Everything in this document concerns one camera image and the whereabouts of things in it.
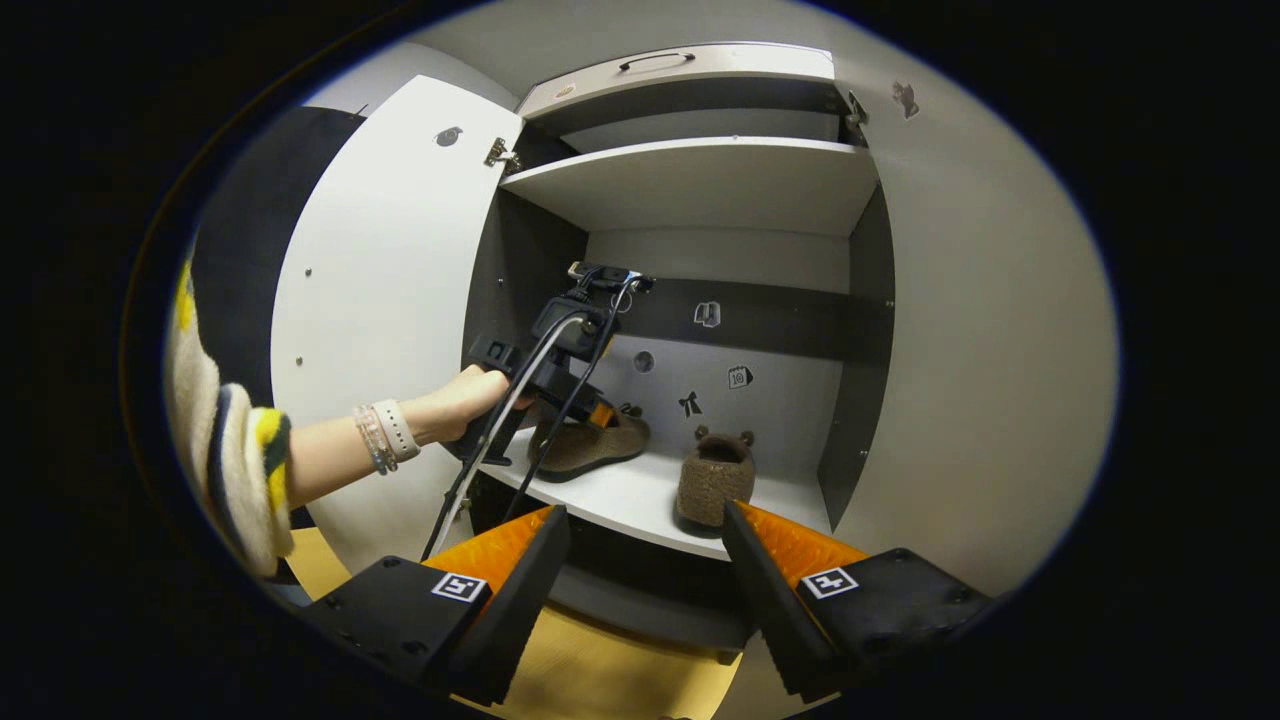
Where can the white wrist watch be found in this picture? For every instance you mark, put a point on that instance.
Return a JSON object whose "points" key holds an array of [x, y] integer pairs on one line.
{"points": [[398, 430]]}

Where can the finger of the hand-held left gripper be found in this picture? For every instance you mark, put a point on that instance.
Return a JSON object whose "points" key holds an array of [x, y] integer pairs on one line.
{"points": [[600, 414]]}

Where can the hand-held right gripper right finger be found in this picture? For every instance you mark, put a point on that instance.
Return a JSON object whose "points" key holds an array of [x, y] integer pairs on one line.
{"points": [[770, 610]]}

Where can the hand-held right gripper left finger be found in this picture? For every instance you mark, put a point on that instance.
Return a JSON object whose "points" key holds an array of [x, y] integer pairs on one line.
{"points": [[510, 620]]}

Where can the white cabinet drawer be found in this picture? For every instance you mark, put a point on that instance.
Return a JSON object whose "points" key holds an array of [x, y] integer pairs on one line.
{"points": [[740, 75]]}

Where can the white shoe cabinet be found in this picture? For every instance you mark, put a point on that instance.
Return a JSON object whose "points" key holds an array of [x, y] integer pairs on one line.
{"points": [[730, 260]]}

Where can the white cabinet shelf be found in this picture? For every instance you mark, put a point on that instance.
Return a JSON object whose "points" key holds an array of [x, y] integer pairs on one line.
{"points": [[620, 497], [700, 185]]}

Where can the brown fuzzy shoe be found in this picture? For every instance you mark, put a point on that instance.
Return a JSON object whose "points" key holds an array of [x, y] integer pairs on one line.
{"points": [[590, 448], [715, 480]]}

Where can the cream striped sweater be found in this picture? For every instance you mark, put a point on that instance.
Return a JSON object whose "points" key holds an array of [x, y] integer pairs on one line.
{"points": [[235, 480]]}

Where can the white cabinet door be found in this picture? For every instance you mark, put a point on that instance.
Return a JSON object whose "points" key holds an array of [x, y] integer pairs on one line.
{"points": [[980, 350], [380, 300]]}

